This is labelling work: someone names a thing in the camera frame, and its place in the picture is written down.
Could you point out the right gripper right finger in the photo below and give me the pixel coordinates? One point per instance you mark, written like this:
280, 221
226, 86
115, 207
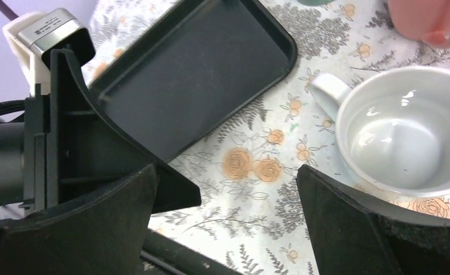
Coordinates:
352, 232

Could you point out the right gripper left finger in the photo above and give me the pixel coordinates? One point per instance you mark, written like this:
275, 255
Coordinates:
101, 232

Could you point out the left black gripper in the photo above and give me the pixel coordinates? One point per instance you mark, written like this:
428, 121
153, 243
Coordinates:
71, 149

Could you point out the light blue mug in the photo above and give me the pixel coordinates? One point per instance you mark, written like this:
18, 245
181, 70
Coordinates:
393, 130

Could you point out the plain pink mug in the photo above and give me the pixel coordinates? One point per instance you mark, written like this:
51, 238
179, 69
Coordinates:
422, 20

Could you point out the cream floral mug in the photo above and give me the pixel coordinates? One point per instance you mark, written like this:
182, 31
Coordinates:
314, 2

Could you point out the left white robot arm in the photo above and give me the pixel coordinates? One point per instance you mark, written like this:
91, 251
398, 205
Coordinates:
12, 117

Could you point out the floral tablecloth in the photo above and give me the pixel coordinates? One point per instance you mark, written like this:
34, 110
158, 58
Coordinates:
251, 218

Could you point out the black plastic tray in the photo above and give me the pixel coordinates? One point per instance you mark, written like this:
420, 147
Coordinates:
190, 72

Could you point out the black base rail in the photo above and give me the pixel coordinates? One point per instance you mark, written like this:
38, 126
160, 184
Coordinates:
161, 255

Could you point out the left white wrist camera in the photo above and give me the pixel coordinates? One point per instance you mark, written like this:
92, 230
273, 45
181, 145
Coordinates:
32, 36

